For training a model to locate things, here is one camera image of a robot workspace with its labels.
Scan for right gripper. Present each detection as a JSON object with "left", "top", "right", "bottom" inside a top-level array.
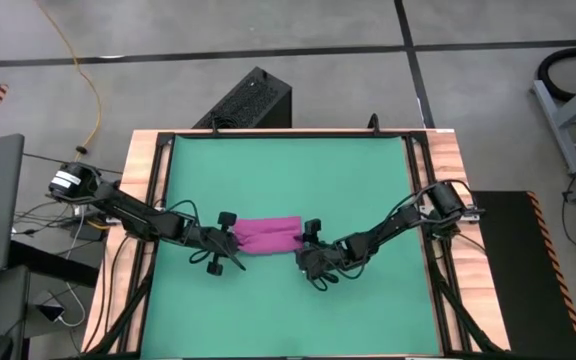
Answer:
[{"left": 295, "top": 218, "right": 342, "bottom": 280}]

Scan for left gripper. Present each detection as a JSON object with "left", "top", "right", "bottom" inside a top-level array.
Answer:
[{"left": 195, "top": 211, "right": 243, "bottom": 277}]

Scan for magenta towel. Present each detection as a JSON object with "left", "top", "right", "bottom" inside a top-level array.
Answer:
[{"left": 232, "top": 215, "right": 304, "bottom": 255}]

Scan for green table mat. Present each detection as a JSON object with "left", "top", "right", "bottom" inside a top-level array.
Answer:
[{"left": 139, "top": 134, "right": 443, "bottom": 358}]

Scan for black computer tower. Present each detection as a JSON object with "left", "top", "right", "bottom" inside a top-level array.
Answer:
[{"left": 191, "top": 66, "right": 294, "bottom": 130}]

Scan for black power adapter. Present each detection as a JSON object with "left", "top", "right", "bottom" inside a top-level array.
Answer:
[{"left": 36, "top": 302, "right": 67, "bottom": 324}]

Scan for large black striped floor mat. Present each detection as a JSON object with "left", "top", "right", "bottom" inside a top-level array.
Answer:
[{"left": 470, "top": 189, "right": 576, "bottom": 360}]

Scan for grey side desk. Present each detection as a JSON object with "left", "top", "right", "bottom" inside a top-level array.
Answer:
[{"left": 0, "top": 264, "right": 32, "bottom": 360}]

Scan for grey metal stand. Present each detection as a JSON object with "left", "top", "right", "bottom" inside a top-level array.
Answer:
[{"left": 530, "top": 69, "right": 576, "bottom": 176}]

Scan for black metal table frame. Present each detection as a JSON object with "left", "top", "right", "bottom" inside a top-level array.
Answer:
[{"left": 85, "top": 128, "right": 512, "bottom": 359}]

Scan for yellow cable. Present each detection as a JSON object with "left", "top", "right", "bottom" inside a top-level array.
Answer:
[{"left": 34, "top": 0, "right": 104, "bottom": 164}]

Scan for tangled black floor cables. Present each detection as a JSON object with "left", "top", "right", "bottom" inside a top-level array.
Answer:
[{"left": 15, "top": 199, "right": 109, "bottom": 241}]

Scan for black hose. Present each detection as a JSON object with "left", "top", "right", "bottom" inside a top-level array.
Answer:
[{"left": 537, "top": 46, "right": 576, "bottom": 104}]

